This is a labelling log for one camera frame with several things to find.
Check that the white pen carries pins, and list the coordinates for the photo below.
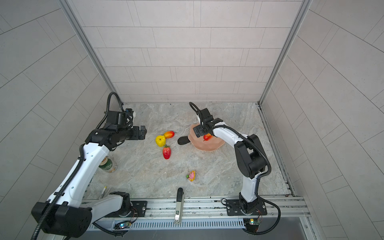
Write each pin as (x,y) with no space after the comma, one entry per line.
(103,192)

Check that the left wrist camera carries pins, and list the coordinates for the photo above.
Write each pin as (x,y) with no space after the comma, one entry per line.
(119,120)

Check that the yellow fake apple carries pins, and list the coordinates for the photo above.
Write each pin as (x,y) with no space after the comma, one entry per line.
(161,140)

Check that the green circuit board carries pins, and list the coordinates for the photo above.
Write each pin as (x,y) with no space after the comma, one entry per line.
(123,225)
(251,225)

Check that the aluminium corner profile left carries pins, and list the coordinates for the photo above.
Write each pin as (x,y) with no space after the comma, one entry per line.
(69,13)

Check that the right green circuit board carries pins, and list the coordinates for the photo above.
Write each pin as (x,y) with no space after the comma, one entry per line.
(251,225)

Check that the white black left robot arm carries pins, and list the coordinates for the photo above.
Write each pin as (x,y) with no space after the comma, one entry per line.
(62,213)

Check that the black fake eggplant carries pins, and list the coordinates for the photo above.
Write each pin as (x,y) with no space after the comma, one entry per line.
(183,140)

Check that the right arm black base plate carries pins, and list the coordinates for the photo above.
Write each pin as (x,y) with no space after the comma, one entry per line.
(238,207)

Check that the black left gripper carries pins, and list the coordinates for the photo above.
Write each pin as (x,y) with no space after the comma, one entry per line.
(136,135)

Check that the left green circuit board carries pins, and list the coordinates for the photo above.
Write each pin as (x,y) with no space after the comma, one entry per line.
(123,225)

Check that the black silver handle tool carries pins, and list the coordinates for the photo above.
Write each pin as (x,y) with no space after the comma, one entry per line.
(179,206)

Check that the green drink can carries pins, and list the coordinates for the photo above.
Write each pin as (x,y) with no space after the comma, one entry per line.
(108,165)

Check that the aluminium corner profile right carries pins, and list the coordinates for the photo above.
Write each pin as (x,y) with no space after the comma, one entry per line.
(287,44)

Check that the red fake peach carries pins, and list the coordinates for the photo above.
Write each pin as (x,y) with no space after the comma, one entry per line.
(207,137)

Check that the red yellow fake mango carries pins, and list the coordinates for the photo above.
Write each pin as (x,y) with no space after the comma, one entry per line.
(169,134)

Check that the red fake strawberry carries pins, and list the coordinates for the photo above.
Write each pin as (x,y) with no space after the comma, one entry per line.
(167,152)

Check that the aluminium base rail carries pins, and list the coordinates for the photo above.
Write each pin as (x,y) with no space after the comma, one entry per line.
(212,208)

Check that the small pink yellow toy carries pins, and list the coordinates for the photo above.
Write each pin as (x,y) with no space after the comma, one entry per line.
(191,176)

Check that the pink scalloped fruit bowl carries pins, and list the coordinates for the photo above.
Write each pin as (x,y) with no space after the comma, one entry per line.
(200,143)

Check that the aluminium corner profile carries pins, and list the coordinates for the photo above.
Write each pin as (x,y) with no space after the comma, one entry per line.
(287,44)
(69,13)

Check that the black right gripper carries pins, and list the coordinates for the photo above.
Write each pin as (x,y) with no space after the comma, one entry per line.
(200,131)

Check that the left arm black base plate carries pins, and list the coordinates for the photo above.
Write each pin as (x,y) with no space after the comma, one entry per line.
(137,210)

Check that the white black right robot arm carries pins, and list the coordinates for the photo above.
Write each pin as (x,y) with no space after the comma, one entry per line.
(250,156)

